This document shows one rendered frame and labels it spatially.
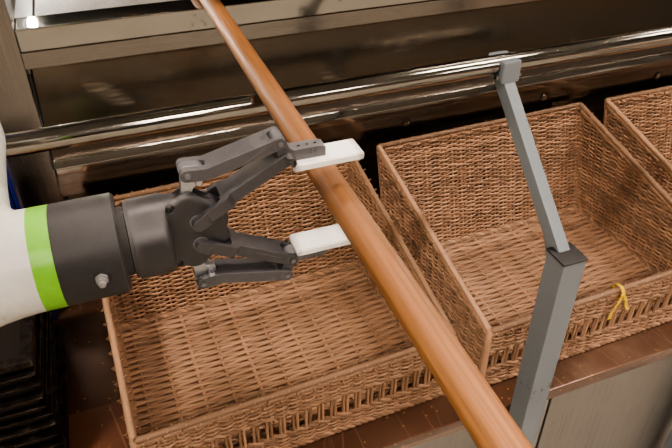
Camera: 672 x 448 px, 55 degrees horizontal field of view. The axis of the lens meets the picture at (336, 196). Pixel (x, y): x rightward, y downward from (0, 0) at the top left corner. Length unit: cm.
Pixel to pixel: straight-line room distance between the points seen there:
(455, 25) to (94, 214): 102
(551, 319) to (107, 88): 86
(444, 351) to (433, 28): 102
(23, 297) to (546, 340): 77
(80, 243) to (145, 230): 5
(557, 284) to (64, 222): 69
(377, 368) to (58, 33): 77
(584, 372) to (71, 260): 102
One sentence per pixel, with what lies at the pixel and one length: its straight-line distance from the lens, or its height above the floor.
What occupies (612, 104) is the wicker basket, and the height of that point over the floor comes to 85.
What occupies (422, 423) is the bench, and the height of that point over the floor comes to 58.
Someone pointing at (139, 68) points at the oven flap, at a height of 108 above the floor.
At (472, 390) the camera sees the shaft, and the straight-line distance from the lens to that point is 47.
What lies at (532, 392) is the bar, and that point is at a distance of 118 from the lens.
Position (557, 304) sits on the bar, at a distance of 104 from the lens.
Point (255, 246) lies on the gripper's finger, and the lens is 64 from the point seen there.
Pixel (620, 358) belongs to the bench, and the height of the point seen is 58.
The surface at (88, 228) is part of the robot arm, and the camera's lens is 58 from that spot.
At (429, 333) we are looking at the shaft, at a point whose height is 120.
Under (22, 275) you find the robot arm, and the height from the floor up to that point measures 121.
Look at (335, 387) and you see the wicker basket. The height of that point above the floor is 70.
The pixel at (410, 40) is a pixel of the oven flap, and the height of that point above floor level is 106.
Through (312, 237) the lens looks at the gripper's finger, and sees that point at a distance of 67.
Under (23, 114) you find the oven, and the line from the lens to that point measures 127.
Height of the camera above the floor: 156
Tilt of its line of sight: 35 degrees down
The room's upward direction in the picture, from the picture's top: straight up
